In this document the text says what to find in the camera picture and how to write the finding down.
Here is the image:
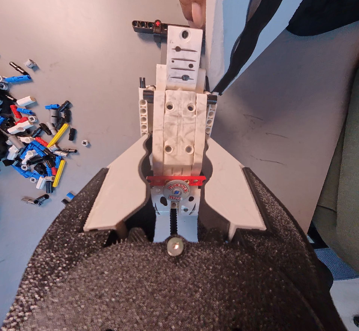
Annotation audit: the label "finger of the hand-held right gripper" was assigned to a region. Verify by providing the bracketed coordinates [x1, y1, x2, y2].
[213, 0, 293, 96]
[205, 0, 225, 94]

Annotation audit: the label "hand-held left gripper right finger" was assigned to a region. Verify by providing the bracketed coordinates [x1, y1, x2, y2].
[203, 137, 267, 242]

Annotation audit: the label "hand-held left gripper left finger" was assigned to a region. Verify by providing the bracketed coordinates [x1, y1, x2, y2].
[83, 134, 152, 242]

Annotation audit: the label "white toy truck model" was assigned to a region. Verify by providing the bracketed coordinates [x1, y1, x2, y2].
[132, 20, 218, 243]

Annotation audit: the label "grey desk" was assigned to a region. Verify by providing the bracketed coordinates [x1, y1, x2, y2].
[0, 0, 359, 270]

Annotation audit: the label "pile of small brick parts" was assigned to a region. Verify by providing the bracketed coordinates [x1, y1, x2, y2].
[0, 58, 91, 205]

